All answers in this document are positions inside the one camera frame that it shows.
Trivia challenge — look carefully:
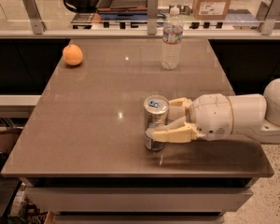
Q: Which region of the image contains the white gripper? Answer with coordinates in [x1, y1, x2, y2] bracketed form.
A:
[152, 93, 232, 144]

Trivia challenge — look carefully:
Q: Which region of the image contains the silver redbull can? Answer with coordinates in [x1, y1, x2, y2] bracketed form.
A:
[144, 95, 169, 151]

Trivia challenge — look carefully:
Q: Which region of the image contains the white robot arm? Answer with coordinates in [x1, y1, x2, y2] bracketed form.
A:
[146, 78, 280, 144]

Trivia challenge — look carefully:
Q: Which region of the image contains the grey drawer front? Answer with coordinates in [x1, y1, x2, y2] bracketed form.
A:
[26, 188, 253, 213]

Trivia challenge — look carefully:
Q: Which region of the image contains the clear plastic water bottle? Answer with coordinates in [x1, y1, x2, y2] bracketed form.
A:
[161, 7, 184, 70]

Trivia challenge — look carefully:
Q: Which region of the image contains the cardboard box with label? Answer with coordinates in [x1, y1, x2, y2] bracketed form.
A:
[192, 0, 231, 20]

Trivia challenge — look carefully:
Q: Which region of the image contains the orange fruit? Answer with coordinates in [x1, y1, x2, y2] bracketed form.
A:
[63, 44, 83, 66]

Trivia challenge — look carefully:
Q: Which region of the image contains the open dark tray box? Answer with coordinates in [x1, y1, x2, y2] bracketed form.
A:
[95, 0, 156, 15]

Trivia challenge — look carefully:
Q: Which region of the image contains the grey metal post middle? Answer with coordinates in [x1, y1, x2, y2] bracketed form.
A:
[147, 0, 158, 35]

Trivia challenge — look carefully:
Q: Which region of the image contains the grey metal post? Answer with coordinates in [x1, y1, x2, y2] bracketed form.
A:
[22, 0, 47, 35]
[259, 0, 280, 35]
[147, 0, 158, 35]

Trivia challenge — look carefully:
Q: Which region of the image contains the grey metal post right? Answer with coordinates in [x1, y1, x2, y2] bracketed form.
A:
[259, 0, 280, 35]

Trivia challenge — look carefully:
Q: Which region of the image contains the grey metal post left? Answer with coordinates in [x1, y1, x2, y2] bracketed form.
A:
[22, 0, 47, 35]

